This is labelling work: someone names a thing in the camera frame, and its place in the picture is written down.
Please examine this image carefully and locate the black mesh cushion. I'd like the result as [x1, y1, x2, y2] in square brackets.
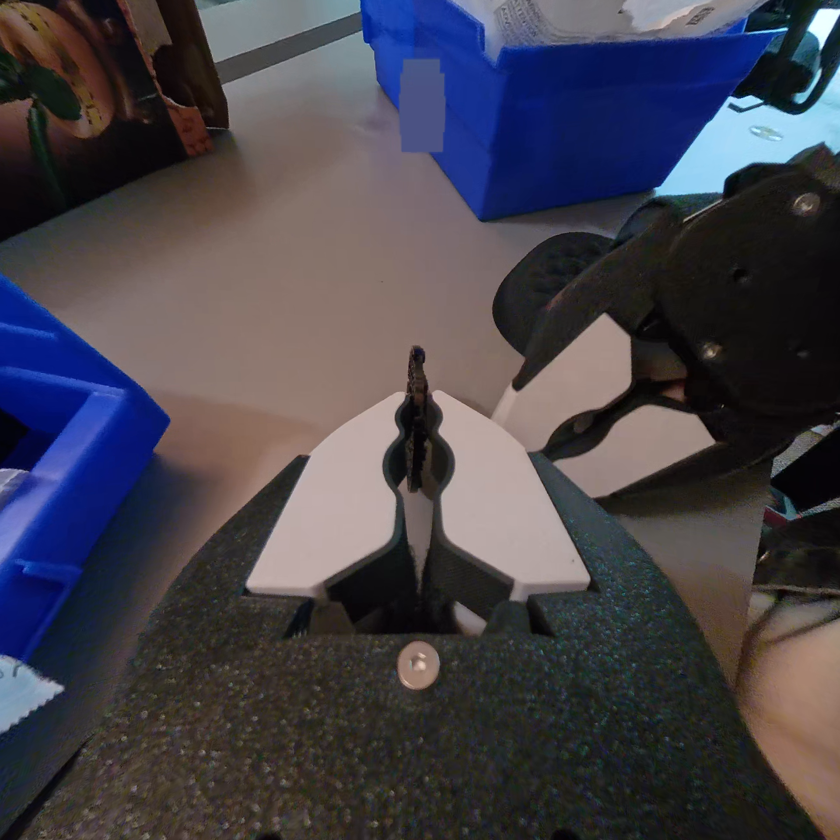
[492, 193, 723, 358]

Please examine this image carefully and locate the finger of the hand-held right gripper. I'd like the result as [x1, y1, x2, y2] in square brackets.
[551, 402, 718, 500]
[491, 311, 634, 460]

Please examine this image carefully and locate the person's beige shirt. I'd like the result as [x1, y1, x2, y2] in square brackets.
[738, 591, 840, 840]

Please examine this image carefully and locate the black orchid lego box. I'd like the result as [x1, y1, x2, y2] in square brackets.
[0, 0, 231, 231]

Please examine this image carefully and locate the heap of white paper bags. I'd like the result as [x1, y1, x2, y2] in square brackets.
[486, 0, 769, 50]

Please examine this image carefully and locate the blue plastic bin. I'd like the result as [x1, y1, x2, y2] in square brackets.
[0, 274, 170, 821]
[361, 0, 782, 222]

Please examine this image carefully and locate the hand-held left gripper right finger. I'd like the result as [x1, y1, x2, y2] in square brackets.
[430, 390, 592, 602]

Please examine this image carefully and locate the round black lego assembly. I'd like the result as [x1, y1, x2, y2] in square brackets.
[403, 346, 437, 493]

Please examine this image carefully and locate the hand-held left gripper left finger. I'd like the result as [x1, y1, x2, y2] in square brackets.
[246, 391, 408, 599]

